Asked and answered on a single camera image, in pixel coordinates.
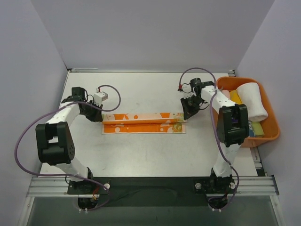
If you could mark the green rolled towel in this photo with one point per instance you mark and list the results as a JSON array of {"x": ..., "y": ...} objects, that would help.
[{"x": 256, "y": 129}]

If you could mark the blue patterned rolled towel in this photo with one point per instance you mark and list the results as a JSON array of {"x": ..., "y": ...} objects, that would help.
[{"x": 250, "y": 130}]

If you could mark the orange plastic basket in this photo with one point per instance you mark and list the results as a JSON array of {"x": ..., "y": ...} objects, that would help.
[{"x": 270, "y": 125}]

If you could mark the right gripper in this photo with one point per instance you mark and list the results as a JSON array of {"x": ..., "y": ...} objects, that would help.
[{"x": 188, "y": 106}]

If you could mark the yellow rolled towel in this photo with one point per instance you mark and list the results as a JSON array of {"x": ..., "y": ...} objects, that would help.
[{"x": 235, "y": 97}]

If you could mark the aluminium frame rail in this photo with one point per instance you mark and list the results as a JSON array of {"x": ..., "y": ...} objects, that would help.
[{"x": 59, "y": 187}]

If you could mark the pink rolled towel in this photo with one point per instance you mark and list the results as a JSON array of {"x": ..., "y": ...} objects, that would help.
[{"x": 226, "y": 93}]

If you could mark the black base mat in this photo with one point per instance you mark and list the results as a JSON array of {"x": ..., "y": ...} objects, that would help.
[{"x": 153, "y": 192}]

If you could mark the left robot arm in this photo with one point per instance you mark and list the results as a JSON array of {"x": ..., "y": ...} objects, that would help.
[{"x": 54, "y": 141}]

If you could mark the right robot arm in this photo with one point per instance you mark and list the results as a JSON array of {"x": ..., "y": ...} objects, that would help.
[{"x": 230, "y": 124}]

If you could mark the white towel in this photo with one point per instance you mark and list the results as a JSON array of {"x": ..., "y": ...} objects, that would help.
[{"x": 249, "y": 94}]

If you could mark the orange cloth pile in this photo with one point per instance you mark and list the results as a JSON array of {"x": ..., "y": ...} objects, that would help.
[{"x": 143, "y": 123}]

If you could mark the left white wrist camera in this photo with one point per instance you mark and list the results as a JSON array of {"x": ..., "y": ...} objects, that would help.
[{"x": 99, "y": 97}]

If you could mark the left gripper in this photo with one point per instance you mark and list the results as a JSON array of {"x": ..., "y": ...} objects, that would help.
[{"x": 93, "y": 113}]

